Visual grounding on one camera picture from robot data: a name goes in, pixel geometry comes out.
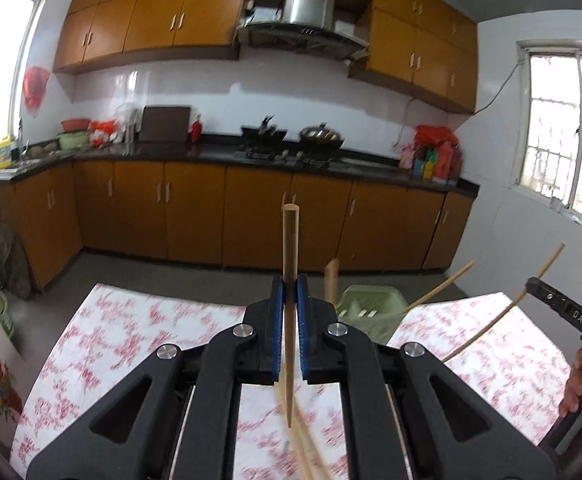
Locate wok with metal lid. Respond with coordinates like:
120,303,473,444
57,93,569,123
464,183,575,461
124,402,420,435
298,122,346,154

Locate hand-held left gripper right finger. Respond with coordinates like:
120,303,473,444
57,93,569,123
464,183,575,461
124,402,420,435
296,275,557,480

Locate green plastic basin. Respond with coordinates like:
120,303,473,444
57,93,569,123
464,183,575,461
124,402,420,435
57,131,92,151

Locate red plastic bag on wall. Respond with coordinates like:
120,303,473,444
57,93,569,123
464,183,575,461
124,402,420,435
23,66,50,112

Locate red floral white tablecloth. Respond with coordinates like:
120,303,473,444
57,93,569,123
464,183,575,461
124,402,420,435
8,282,579,480

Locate black kitchen countertop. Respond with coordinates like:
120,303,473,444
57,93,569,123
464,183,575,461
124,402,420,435
0,135,480,198

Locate clear plastic bag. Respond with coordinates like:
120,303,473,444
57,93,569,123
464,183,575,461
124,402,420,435
116,105,140,144

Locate dark brown cutting board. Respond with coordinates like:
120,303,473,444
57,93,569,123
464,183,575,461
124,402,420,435
138,105,192,143

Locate steel range hood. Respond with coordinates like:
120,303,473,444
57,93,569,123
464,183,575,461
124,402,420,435
236,0,370,62

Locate red and white plastic bag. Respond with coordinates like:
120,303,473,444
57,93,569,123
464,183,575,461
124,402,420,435
90,120,122,147

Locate barred white framed window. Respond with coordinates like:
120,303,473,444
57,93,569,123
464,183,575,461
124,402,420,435
516,40,582,227

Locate green perforated chopstick holder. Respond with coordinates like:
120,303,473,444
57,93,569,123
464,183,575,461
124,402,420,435
335,284,408,345

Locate thick wooden chopstick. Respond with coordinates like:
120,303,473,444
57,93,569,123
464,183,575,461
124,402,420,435
323,257,343,307
296,405,334,480
291,400,319,480
282,204,301,428

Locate dark woven sack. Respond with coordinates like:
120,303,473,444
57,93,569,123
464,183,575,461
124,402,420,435
0,220,34,302

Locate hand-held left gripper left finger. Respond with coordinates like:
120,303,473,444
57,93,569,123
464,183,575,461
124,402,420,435
26,275,285,480

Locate wooden base cabinets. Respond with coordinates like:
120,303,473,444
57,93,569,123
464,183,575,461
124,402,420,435
0,157,474,291

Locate black gas stove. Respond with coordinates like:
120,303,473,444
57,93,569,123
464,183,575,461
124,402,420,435
233,145,335,169

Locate black wok with handle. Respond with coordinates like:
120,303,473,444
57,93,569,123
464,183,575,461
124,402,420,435
241,116,288,153

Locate wall power cable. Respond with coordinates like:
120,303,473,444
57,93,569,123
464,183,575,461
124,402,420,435
395,56,528,157

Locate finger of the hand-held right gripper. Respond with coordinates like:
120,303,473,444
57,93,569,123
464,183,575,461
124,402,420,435
525,276,582,347

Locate wooden wall cabinets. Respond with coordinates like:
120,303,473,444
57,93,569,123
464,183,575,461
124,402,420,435
53,0,478,114

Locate crumpled red plastic bag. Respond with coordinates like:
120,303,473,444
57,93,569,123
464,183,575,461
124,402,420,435
415,125,460,149

